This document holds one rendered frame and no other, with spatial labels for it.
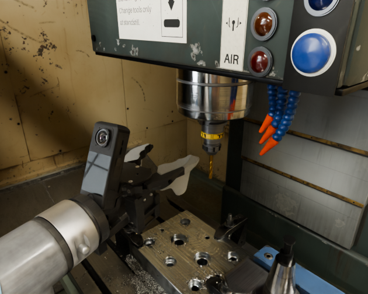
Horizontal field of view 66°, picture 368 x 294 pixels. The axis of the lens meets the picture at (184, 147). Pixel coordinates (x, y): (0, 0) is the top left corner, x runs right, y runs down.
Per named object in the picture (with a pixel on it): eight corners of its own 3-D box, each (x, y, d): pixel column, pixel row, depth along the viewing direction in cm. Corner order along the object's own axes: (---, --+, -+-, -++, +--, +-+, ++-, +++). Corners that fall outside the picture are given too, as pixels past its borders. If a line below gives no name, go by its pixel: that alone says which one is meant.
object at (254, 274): (245, 304, 41) (246, 301, 40) (218, 281, 44) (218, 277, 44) (273, 278, 45) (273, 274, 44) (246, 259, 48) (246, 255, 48)
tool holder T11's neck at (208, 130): (227, 135, 64) (228, 121, 63) (215, 142, 61) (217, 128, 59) (208, 130, 67) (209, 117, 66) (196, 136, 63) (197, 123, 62)
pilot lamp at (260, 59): (266, 76, 26) (268, 50, 25) (246, 73, 27) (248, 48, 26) (270, 74, 26) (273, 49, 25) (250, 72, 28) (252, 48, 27)
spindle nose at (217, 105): (263, 108, 63) (269, 52, 58) (228, 128, 51) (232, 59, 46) (202, 98, 72) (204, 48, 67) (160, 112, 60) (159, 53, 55)
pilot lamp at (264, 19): (270, 38, 24) (273, 9, 23) (249, 37, 26) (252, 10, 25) (274, 38, 25) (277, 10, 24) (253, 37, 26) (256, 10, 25)
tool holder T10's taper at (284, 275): (299, 292, 40) (307, 256, 38) (289, 316, 37) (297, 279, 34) (268, 277, 43) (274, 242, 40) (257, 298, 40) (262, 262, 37)
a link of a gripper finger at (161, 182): (173, 168, 47) (124, 184, 43) (173, 158, 46) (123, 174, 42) (189, 180, 43) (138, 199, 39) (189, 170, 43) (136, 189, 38)
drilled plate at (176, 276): (195, 323, 66) (195, 308, 64) (129, 253, 86) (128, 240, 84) (254, 270, 80) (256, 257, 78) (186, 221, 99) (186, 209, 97)
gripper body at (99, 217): (129, 198, 49) (70, 241, 40) (123, 154, 46) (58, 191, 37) (164, 213, 46) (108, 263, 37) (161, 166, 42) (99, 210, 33)
